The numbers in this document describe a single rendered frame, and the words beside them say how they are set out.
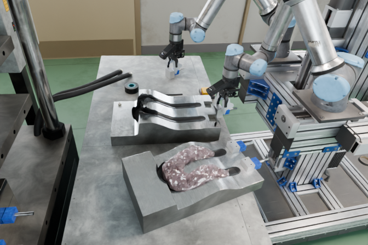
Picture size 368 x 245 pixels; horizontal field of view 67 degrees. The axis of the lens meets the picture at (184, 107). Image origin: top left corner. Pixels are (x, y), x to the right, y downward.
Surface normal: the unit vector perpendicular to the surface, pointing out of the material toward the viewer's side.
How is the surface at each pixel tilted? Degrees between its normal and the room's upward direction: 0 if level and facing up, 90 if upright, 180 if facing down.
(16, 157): 0
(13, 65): 90
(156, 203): 0
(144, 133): 90
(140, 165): 0
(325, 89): 96
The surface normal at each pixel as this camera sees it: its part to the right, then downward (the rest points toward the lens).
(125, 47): 0.22, 0.61
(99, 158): 0.07, -0.79
